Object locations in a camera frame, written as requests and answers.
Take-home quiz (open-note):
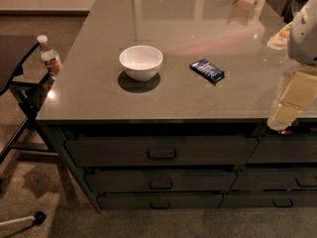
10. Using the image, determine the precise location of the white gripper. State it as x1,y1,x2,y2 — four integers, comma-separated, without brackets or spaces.
267,65,317,131

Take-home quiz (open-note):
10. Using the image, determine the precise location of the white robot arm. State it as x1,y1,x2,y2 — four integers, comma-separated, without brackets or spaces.
267,0,317,131

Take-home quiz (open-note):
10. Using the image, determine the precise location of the blue snack bar wrapper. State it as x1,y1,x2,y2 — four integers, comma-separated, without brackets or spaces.
189,59,225,83

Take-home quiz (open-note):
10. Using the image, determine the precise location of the grey counter cabinet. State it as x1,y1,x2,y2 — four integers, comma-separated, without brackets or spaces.
38,0,317,209

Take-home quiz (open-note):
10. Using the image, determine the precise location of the white ceramic bowl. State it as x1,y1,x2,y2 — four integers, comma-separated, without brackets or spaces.
119,46,163,81

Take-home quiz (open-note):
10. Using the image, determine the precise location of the clear plastic water bottle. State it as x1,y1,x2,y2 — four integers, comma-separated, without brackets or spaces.
37,35,62,78

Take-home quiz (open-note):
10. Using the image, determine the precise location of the white pole black foot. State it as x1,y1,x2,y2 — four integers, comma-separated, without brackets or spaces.
0,211,47,227

